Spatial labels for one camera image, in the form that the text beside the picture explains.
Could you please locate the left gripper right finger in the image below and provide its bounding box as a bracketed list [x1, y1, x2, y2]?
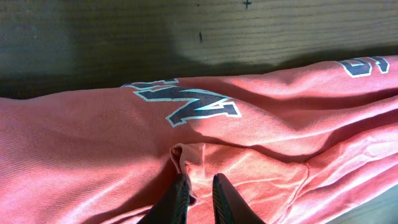
[212, 173, 265, 224]

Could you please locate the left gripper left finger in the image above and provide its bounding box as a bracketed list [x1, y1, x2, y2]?
[137, 174, 190, 224]

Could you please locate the red t-shirt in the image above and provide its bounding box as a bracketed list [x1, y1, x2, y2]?
[1, 56, 397, 223]

